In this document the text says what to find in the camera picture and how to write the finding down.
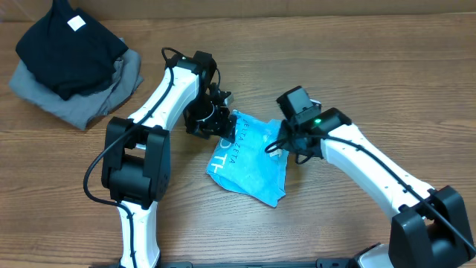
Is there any light blue printed t-shirt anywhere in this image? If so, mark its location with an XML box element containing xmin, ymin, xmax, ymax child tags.
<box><xmin>205</xmin><ymin>110</ymin><xmax>289</xmax><ymax>208</ymax></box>

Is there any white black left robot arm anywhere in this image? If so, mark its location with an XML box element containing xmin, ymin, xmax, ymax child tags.
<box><xmin>101</xmin><ymin>51</ymin><xmax>237</xmax><ymax>267</ymax></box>

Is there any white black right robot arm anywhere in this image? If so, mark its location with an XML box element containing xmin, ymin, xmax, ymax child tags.
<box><xmin>277</xmin><ymin>107</ymin><xmax>475</xmax><ymax>268</ymax></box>

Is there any folded grey t-shirt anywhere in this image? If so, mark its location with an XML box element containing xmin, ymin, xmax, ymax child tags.
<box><xmin>9</xmin><ymin>48</ymin><xmax>143</xmax><ymax>130</ymax></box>

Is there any folded black t-shirt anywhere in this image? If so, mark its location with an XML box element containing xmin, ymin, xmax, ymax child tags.
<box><xmin>16</xmin><ymin>0</ymin><xmax>128</xmax><ymax>101</ymax></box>

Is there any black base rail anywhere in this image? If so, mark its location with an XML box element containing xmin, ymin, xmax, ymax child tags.
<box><xmin>89</xmin><ymin>257</ymin><xmax>358</xmax><ymax>268</ymax></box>

